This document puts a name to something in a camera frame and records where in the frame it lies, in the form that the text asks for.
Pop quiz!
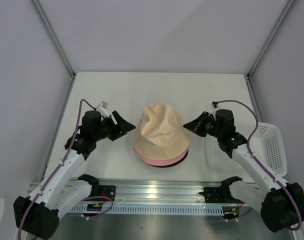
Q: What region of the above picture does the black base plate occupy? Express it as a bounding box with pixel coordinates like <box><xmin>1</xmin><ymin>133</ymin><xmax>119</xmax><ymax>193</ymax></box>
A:
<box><xmin>198</xmin><ymin>187</ymin><xmax>244</xmax><ymax>204</ymax></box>
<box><xmin>99</xmin><ymin>185</ymin><xmax>116</xmax><ymax>198</ymax></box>

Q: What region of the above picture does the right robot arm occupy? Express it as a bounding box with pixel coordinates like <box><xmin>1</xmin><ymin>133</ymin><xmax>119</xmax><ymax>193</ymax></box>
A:
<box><xmin>183</xmin><ymin>109</ymin><xmax>304</xmax><ymax>233</ymax></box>

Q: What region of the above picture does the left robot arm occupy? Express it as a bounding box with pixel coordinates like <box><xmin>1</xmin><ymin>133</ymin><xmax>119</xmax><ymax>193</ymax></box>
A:
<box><xmin>13</xmin><ymin>110</ymin><xmax>136</xmax><ymax>240</ymax></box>

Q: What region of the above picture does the left aluminium frame post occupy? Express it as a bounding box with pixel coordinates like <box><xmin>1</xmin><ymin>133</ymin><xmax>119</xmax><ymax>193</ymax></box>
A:
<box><xmin>29</xmin><ymin>0</ymin><xmax>76</xmax><ymax>80</ymax></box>

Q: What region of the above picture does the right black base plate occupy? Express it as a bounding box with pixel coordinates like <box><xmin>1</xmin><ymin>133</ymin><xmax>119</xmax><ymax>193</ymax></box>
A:
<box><xmin>198</xmin><ymin>187</ymin><xmax>244</xmax><ymax>204</ymax></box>

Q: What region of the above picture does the white slotted cable duct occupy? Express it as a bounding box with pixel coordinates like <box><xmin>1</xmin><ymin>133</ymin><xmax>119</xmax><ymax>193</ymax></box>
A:
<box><xmin>69</xmin><ymin>203</ymin><xmax>230</xmax><ymax>216</ymax></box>

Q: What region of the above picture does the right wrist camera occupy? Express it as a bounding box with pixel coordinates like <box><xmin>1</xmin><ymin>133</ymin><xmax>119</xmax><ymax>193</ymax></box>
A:
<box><xmin>211</xmin><ymin>101</ymin><xmax>221</xmax><ymax>117</ymax></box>

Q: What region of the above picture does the aluminium mounting rail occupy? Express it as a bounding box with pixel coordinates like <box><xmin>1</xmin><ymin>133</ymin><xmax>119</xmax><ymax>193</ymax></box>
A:
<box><xmin>99</xmin><ymin>178</ymin><xmax>221</xmax><ymax>206</ymax></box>

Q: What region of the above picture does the beige hat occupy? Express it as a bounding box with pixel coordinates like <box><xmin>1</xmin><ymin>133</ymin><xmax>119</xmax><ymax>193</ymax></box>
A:
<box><xmin>133</xmin><ymin>103</ymin><xmax>191</xmax><ymax>160</ymax></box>

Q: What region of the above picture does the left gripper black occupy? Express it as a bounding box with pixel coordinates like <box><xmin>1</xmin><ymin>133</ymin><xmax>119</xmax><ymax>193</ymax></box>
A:
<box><xmin>93</xmin><ymin>110</ymin><xmax>135</xmax><ymax>142</ymax></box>

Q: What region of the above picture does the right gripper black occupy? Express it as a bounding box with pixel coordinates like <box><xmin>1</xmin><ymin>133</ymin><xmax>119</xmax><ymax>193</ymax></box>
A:
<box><xmin>183</xmin><ymin>111</ymin><xmax>222</xmax><ymax>139</ymax></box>

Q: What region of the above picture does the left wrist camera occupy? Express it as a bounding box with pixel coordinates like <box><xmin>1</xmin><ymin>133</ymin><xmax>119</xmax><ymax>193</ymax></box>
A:
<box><xmin>95</xmin><ymin>101</ymin><xmax>110</xmax><ymax>118</ymax></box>

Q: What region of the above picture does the white plastic basket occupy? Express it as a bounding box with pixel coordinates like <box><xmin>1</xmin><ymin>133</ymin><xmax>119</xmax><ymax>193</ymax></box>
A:
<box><xmin>205</xmin><ymin>122</ymin><xmax>288</xmax><ymax>177</ymax></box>

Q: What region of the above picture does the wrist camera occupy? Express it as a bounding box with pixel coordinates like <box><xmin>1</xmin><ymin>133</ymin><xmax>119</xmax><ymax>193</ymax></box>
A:
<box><xmin>211</xmin><ymin>101</ymin><xmax>221</xmax><ymax>117</ymax></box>
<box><xmin>95</xmin><ymin>101</ymin><xmax>110</xmax><ymax>118</ymax></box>

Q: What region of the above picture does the black hat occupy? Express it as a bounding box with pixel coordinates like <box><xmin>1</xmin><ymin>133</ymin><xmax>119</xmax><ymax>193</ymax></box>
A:
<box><xmin>167</xmin><ymin>150</ymin><xmax>189</xmax><ymax>168</ymax></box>

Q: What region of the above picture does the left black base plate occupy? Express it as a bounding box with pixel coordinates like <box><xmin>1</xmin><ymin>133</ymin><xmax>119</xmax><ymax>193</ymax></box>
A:
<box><xmin>99</xmin><ymin>185</ymin><xmax>116</xmax><ymax>198</ymax></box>

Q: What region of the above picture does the right aluminium frame post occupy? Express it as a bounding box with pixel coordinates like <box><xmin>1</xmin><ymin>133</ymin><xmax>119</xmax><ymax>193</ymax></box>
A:
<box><xmin>246</xmin><ymin>0</ymin><xmax>297</xmax><ymax>81</ymax></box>

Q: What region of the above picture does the aluminium frame post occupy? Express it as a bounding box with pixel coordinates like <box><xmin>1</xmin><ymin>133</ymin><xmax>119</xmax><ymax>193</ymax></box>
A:
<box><xmin>29</xmin><ymin>0</ymin><xmax>76</xmax><ymax>80</ymax></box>
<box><xmin>246</xmin><ymin>0</ymin><xmax>297</xmax><ymax>81</ymax></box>

